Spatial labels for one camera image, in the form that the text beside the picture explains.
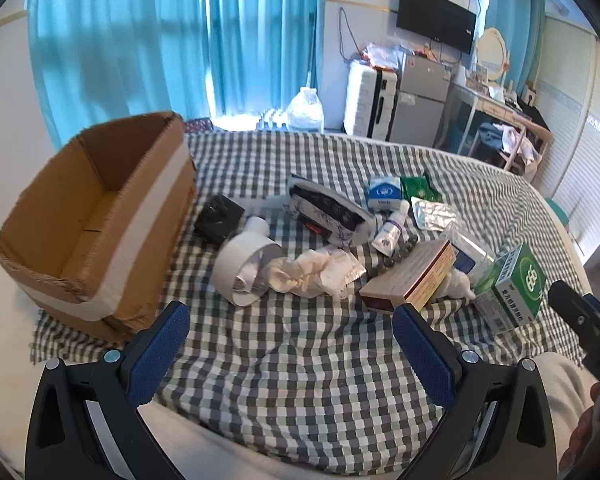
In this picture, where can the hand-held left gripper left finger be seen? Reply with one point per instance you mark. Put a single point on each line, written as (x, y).
(165, 350)

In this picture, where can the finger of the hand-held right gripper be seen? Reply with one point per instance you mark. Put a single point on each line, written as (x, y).
(567, 305)

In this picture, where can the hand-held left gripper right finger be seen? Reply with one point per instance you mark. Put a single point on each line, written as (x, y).
(422, 355)

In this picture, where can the brown cardboard box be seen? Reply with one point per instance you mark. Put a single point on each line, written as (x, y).
(105, 240)

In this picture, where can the small black box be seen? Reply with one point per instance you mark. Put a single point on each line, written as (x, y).
(217, 220)

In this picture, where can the silver blister pack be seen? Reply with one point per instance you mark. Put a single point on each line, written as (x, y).
(434, 214)

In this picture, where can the person's right hand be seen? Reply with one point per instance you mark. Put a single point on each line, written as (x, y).
(580, 435)

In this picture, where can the green white medicine box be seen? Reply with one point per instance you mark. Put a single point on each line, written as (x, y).
(512, 287)

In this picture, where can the red beige box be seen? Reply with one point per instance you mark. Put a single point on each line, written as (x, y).
(410, 277)

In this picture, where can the white blue squeeze bottle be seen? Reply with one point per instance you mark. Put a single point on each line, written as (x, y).
(462, 280)

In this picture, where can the green stool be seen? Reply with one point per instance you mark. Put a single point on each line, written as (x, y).
(559, 210)

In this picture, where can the white plastic cup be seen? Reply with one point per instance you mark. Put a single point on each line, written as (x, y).
(240, 260)

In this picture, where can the clear plastic bag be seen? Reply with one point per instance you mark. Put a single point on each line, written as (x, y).
(462, 240)

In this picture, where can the grey white checked cloth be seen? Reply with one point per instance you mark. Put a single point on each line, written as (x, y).
(290, 350)

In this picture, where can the small white bottle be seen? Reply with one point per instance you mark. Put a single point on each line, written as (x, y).
(390, 232)

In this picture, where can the crumpled white plastic wrapper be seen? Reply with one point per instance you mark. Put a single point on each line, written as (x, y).
(305, 272)

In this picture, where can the blue white tissue pack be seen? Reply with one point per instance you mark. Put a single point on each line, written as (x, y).
(384, 194)

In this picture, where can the green sachet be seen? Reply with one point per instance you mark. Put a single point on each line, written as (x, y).
(420, 187)

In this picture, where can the white garment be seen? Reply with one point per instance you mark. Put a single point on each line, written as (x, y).
(519, 142)

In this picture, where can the white louvered wardrobe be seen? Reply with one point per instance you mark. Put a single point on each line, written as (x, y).
(580, 135)

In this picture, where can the black white patterned pouch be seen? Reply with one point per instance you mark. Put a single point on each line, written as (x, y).
(330, 210)

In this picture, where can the light wooden chair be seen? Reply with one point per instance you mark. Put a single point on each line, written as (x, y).
(535, 132)

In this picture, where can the blue jeans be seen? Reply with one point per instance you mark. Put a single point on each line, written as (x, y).
(490, 136)

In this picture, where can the black bag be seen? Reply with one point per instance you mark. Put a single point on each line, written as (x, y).
(532, 112)

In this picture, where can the light wooden desk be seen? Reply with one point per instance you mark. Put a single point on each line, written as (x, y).
(485, 102)

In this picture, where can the dark patterned bag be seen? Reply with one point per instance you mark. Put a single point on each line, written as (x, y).
(200, 124)

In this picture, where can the grey mini fridge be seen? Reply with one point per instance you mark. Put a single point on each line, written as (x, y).
(420, 105)

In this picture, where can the pack of small water bottles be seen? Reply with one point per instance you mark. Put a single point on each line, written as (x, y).
(272, 119)

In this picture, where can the white cabinet appliance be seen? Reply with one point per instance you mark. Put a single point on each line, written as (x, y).
(367, 102)

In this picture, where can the oval white mirror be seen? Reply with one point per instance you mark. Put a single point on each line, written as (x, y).
(491, 52)

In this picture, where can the large clear water bottle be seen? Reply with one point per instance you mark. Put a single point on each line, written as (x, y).
(306, 110)

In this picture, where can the narrow teal curtain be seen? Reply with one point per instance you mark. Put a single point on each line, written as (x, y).
(517, 20)

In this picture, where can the pile of papers and bags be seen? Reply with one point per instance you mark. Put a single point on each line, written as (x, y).
(380, 55)

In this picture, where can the teal window curtain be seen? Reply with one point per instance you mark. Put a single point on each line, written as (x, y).
(265, 35)
(120, 40)

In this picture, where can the black wall television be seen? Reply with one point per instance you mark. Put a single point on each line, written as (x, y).
(435, 17)

